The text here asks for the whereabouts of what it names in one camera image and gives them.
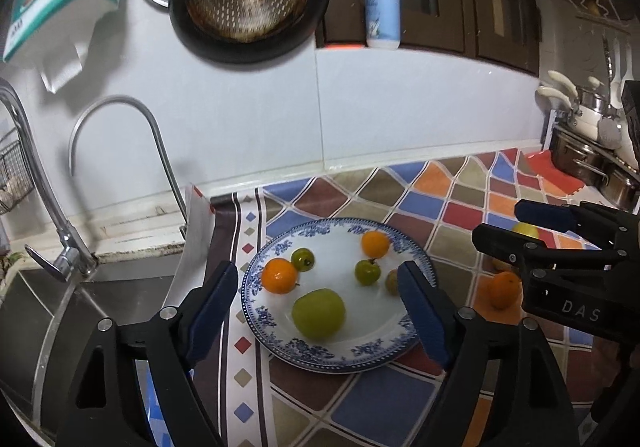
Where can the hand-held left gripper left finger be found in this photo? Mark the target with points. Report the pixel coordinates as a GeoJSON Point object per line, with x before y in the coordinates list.
{"type": "Point", "coordinates": [215, 307]}

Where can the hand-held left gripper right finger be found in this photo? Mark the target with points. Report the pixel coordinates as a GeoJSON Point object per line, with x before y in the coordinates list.
{"type": "Point", "coordinates": [425, 322]}

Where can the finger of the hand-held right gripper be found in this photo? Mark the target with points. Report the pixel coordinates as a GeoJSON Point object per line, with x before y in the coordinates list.
{"type": "Point", "coordinates": [542, 214]}
{"type": "Point", "coordinates": [505, 243]}

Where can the orange mandarin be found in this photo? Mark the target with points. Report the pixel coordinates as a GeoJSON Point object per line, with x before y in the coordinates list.
{"type": "Point", "coordinates": [375, 244]}
{"type": "Point", "coordinates": [278, 276]}
{"type": "Point", "coordinates": [502, 291]}

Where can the small brown kiwi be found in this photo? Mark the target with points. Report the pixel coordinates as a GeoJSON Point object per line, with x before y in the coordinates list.
{"type": "Point", "coordinates": [391, 282]}

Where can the small green tomato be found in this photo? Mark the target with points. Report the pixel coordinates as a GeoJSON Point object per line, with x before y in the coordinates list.
{"type": "Point", "coordinates": [302, 259]}
{"type": "Point", "coordinates": [367, 272]}

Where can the green apple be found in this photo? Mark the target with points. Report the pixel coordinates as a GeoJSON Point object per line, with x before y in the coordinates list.
{"type": "Point", "coordinates": [318, 313]}

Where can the blue rimmed white plate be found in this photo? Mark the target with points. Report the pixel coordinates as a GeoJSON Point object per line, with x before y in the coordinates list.
{"type": "Point", "coordinates": [330, 252]}

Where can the orange patterned woven mat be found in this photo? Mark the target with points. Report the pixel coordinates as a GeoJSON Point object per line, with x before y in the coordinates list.
{"type": "Point", "coordinates": [550, 172]}

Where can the stainless steel pot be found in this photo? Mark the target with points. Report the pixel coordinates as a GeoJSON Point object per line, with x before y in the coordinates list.
{"type": "Point", "coordinates": [575, 157]}
{"type": "Point", "coordinates": [622, 183]}

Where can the colourful diamond pattern tablecloth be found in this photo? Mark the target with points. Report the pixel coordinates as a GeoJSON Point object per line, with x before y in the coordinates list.
{"type": "Point", "coordinates": [380, 407]}

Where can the steel saucepan with lid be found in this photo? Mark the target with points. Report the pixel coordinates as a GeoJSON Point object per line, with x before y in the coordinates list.
{"type": "Point", "coordinates": [592, 99]}

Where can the white plastic ladle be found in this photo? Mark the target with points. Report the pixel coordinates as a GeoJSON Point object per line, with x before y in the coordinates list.
{"type": "Point", "coordinates": [615, 94]}
{"type": "Point", "coordinates": [626, 72]}

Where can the thin gooseneck water tap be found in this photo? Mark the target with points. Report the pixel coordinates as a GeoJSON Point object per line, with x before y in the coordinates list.
{"type": "Point", "coordinates": [162, 152]}

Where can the stainless steel sink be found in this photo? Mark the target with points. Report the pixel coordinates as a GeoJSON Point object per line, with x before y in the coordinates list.
{"type": "Point", "coordinates": [30, 327]}

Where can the chrome kitchen faucet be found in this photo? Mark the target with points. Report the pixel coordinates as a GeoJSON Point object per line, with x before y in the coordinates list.
{"type": "Point", "coordinates": [37, 172]}

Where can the red flat strip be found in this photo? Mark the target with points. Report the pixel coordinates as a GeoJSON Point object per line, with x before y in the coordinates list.
{"type": "Point", "coordinates": [342, 47]}

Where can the black frying pan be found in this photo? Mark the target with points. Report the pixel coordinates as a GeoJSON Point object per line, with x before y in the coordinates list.
{"type": "Point", "coordinates": [240, 51]}

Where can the white blue soap pump bottle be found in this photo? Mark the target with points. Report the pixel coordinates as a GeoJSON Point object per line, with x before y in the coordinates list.
{"type": "Point", "coordinates": [382, 12]}

